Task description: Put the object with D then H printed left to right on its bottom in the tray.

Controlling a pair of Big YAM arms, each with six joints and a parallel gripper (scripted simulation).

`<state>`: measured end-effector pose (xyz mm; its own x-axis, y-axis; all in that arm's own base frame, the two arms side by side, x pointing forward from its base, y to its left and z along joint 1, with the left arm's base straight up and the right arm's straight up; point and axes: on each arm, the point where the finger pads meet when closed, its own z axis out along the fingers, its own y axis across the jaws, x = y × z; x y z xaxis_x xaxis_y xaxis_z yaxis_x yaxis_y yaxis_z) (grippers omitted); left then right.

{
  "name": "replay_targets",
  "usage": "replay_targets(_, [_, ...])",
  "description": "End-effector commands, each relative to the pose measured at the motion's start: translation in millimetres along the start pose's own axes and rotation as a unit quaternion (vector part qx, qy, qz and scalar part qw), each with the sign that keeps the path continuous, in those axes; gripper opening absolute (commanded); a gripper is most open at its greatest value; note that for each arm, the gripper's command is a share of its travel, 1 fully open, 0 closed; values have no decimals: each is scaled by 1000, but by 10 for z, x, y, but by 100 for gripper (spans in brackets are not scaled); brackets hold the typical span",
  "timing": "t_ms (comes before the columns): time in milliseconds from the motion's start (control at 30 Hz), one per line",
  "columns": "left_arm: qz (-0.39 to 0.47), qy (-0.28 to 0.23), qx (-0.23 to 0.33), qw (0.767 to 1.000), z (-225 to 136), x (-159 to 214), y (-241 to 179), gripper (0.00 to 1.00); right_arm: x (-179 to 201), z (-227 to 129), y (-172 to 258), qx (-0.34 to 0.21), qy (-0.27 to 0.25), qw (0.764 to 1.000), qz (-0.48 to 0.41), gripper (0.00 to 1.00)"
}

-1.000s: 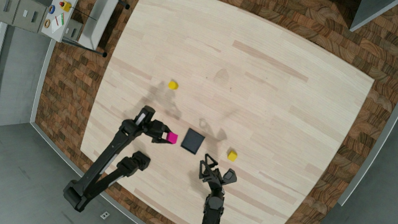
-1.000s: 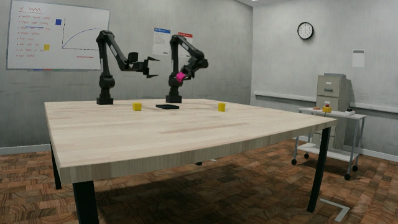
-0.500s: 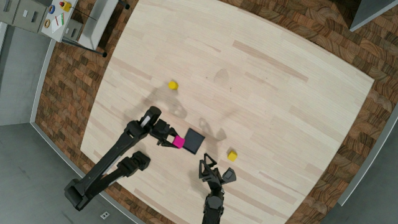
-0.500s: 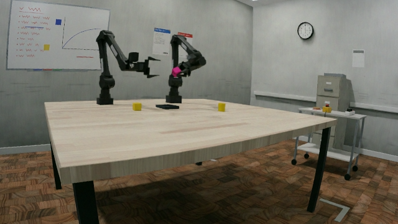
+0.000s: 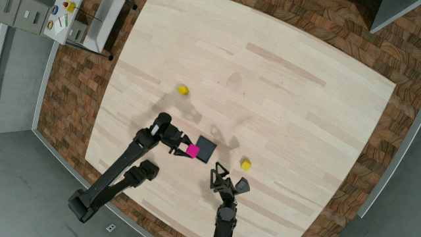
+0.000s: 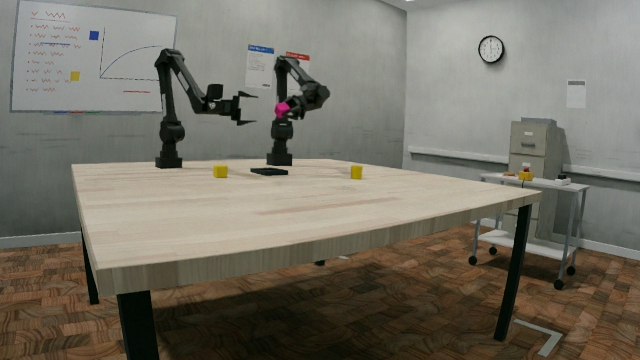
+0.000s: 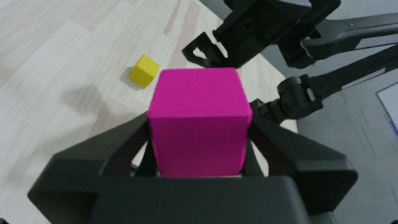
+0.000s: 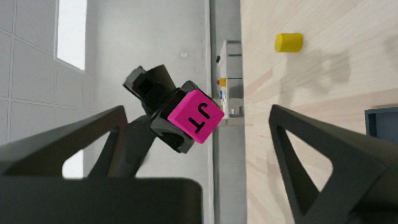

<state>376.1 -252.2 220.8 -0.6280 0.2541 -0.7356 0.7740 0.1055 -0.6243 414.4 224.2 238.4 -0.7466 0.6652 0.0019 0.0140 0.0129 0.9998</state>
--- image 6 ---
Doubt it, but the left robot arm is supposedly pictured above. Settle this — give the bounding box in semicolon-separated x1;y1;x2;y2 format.
266;55;330;157

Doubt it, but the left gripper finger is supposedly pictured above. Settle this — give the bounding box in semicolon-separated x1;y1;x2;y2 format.
281;106;301;120
282;96;292;108

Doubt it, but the magenta cube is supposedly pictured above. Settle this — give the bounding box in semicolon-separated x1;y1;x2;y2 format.
274;102;290;118

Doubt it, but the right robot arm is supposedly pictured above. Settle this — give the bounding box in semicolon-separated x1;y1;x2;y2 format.
154;48;232;162

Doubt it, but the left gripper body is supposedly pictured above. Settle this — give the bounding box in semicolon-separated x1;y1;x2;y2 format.
290;95;312;120

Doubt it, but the yellow cylinder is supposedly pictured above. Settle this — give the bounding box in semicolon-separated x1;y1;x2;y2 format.
351;165;363;180

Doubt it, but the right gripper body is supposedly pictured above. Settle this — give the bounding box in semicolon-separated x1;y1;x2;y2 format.
231;91;241;121

